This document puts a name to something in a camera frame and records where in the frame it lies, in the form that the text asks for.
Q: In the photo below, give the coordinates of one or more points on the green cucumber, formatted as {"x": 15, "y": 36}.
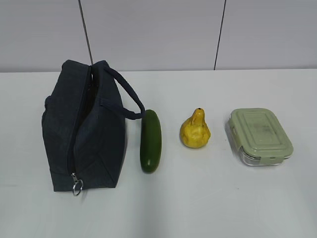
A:
{"x": 151, "y": 142}

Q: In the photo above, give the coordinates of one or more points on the yellow pear-shaped gourd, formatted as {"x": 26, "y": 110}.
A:
{"x": 194, "y": 132}

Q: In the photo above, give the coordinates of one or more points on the dark blue lunch bag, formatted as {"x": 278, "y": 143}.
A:
{"x": 84, "y": 126}

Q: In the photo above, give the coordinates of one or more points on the glass container green lid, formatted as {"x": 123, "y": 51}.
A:
{"x": 259, "y": 138}

